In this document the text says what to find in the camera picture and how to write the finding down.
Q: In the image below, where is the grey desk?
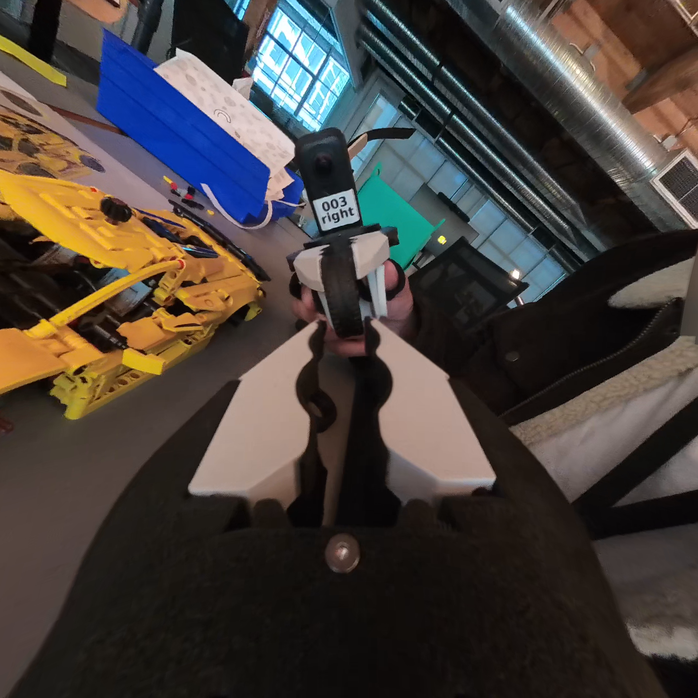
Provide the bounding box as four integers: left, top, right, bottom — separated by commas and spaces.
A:
0, 49, 356, 693

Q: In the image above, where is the black standing panel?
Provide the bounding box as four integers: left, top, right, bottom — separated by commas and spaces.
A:
171, 0, 250, 84

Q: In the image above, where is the dark tilted panel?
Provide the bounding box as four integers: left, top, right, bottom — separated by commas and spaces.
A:
409, 236, 531, 334

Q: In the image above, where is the person's right hand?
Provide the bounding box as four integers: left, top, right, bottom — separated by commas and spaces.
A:
290, 272, 419, 359

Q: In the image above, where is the teal green box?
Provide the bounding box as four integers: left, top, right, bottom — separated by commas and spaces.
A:
357, 163, 446, 269

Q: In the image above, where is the wheel picture instruction booklet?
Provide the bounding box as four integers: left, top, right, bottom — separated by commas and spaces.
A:
0, 71, 164, 187

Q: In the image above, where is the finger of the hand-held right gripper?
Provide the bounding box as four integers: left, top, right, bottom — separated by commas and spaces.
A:
353, 230, 391, 319
292, 249, 340, 329

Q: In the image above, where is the black toy car tyre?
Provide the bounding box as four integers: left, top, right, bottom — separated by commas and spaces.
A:
308, 388, 338, 433
322, 252, 365, 338

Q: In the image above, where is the cluster of small loose bricks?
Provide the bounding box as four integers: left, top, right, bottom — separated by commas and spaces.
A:
162, 174, 217, 217

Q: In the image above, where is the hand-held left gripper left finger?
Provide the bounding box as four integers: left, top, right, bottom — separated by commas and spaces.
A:
187, 321, 328, 527

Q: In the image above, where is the yellow toy brick car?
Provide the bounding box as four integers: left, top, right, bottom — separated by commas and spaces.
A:
0, 168, 271, 422

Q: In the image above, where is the blue plastic bin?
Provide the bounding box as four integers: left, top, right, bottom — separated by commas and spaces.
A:
97, 30, 305, 225

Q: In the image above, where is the silver ceiling duct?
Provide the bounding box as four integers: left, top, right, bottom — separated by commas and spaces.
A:
357, 0, 689, 258

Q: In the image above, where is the grey shirt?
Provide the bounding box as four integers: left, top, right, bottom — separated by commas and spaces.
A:
513, 376, 698, 647

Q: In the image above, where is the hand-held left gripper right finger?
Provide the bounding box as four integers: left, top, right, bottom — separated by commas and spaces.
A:
338, 318, 497, 527

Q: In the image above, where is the white air vent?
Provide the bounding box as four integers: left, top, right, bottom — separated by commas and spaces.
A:
650, 149, 698, 231

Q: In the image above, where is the bright window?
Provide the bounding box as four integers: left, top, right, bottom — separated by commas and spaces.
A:
245, 5, 353, 133

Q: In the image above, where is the small yellow object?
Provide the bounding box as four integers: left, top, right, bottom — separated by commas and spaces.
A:
0, 34, 68, 88

